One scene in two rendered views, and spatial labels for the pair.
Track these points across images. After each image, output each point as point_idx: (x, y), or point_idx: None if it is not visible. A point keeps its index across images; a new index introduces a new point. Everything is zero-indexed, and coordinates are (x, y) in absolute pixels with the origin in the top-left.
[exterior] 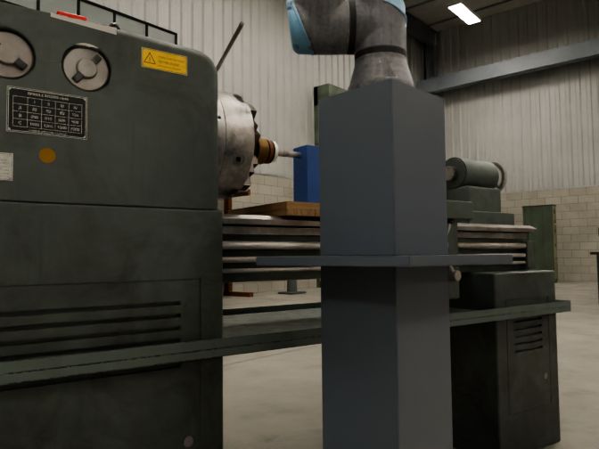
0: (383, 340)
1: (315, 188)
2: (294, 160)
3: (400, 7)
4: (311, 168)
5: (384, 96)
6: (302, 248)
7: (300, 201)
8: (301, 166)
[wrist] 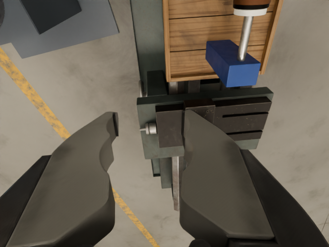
0: None
1: (212, 60)
2: (250, 57)
3: None
4: (219, 61)
5: None
6: None
7: (221, 43)
8: (231, 55)
